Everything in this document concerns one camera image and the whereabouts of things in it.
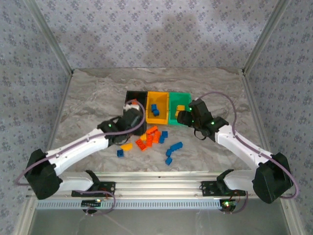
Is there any black plastic bin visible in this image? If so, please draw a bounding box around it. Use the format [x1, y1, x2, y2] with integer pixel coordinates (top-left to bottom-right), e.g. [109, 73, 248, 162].
[124, 90, 149, 137]

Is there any green plastic bin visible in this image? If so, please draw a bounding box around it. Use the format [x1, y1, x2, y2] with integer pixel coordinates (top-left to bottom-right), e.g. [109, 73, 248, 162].
[168, 92, 193, 126]

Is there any yellow plastic bin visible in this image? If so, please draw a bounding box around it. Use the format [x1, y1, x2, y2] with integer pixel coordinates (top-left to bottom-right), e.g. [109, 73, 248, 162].
[145, 91, 171, 125]

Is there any wide aluminum extrusion beam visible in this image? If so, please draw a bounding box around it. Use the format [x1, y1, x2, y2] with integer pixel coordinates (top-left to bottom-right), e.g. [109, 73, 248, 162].
[25, 170, 293, 198]

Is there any small lit circuit board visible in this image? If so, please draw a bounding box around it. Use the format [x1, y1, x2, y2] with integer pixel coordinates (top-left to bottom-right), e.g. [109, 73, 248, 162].
[219, 199, 237, 212]
[81, 199, 102, 208]

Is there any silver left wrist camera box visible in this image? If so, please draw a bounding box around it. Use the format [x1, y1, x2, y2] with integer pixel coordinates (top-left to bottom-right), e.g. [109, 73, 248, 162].
[123, 102, 139, 112]

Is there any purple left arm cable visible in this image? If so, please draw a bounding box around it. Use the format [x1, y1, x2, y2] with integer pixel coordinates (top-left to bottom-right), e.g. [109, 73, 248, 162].
[14, 101, 146, 217]

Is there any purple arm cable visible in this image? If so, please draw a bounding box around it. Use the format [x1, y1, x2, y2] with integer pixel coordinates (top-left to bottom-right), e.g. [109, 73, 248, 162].
[14, 101, 146, 217]
[195, 91, 300, 215]

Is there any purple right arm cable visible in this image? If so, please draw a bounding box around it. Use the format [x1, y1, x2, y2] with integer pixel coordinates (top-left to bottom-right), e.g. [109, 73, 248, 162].
[195, 91, 300, 215]

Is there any aluminum table side rail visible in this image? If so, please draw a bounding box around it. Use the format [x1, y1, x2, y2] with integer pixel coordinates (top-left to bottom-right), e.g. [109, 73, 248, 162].
[239, 70, 281, 178]
[45, 70, 75, 152]

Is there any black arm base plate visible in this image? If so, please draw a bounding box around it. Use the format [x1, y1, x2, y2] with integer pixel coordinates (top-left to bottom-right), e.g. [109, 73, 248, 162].
[71, 181, 116, 198]
[200, 180, 246, 196]

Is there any perforated grey cable duct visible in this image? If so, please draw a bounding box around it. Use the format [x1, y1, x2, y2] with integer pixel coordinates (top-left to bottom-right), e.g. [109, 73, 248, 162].
[36, 198, 222, 211]

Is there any aluminum corner post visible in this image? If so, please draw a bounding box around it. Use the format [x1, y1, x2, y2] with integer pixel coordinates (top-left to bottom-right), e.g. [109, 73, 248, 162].
[24, 0, 74, 74]
[242, 0, 294, 74]

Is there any aluminum frame leg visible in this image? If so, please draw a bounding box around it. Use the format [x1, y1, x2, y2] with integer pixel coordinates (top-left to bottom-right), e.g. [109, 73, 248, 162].
[13, 198, 37, 235]
[281, 198, 304, 235]

